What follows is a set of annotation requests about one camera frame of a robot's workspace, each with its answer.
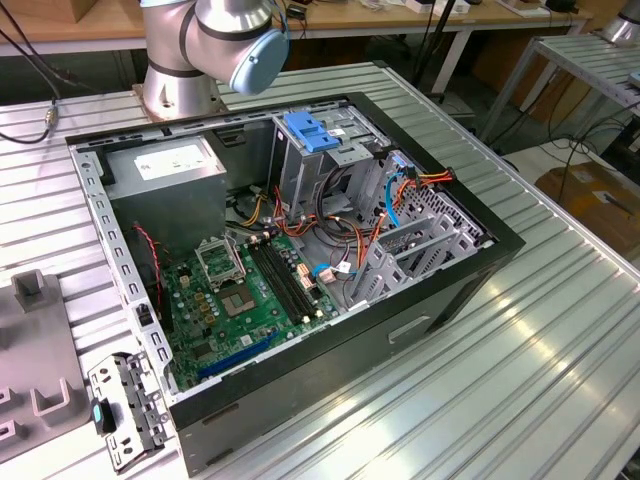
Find metal disk bay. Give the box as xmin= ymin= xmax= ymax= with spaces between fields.
xmin=344 ymin=209 xmax=496 ymax=311

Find black RAM slot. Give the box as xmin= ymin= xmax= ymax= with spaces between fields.
xmin=263 ymin=237 xmax=320 ymax=319
xmin=269 ymin=235 xmax=326 ymax=316
xmin=256 ymin=241 xmax=313 ymax=323
xmin=251 ymin=243 xmax=307 ymax=325

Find metal drive cage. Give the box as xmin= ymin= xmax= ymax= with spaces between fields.
xmin=267 ymin=102 xmax=396 ymax=221

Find CPU socket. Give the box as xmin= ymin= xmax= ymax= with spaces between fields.
xmin=219 ymin=282 xmax=259 ymax=319

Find blue plastic drive latch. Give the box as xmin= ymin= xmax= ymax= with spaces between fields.
xmin=282 ymin=110 xmax=344 ymax=155

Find metal socket cover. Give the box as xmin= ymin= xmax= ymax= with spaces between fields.
xmin=193 ymin=237 xmax=249 ymax=291

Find green motherboard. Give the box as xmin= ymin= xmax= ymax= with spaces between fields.
xmin=162 ymin=232 xmax=341 ymax=394

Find black PC case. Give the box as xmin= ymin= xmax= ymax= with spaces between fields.
xmin=64 ymin=89 xmax=527 ymax=479

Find long blue expansion slot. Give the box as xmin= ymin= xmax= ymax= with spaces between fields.
xmin=197 ymin=332 xmax=276 ymax=381

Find grey power supply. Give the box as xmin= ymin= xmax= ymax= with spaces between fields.
xmin=102 ymin=134 xmax=229 ymax=256

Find large cardboard box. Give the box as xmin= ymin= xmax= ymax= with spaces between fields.
xmin=534 ymin=159 xmax=640 ymax=261

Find black latch with teal tab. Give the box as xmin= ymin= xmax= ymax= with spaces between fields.
xmin=91 ymin=397 xmax=117 ymax=436

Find grey part rack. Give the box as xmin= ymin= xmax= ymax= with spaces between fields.
xmin=0 ymin=268 xmax=94 ymax=464

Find metal slat side table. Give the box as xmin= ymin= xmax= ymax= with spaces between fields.
xmin=482 ymin=32 xmax=640 ymax=146

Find small brown box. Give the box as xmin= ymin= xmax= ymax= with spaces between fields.
xmin=69 ymin=0 xmax=99 ymax=24

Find red orange wire bundle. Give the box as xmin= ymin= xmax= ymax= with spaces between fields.
xmin=272 ymin=184 xmax=361 ymax=251

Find thin wires with white plug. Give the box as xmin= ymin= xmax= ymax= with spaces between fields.
xmin=317 ymin=259 xmax=361 ymax=286

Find thick black cable bundle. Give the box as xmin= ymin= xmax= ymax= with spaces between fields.
xmin=319 ymin=164 xmax=361 ymax=251

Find yellow black power wires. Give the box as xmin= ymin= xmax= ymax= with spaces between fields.
xmin=243 ymin=192 xmax=274 ymax=227

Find blue data wire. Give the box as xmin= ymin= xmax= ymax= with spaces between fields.
xmin=312 ymin=157 xmax=409 ymax=279

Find locking lever wire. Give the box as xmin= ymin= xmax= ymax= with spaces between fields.
xmin=225 ymin=232 xmax=250 ymax=281

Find orange red power wire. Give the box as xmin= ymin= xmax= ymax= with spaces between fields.
xmin=349 ymin=167 xmax=456 ymax=286

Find metal slot bracket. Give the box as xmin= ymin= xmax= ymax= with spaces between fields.
xmin=87 ymin=349 xmax=169 ymax=474

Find cable with metal plug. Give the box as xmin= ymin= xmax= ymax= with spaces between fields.
xmin=0 ymin=97 xmax=59 ymax=146

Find plain black cable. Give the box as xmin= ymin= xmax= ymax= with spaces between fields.
xmin=0 ymin=27 xmax=84 ymax=91

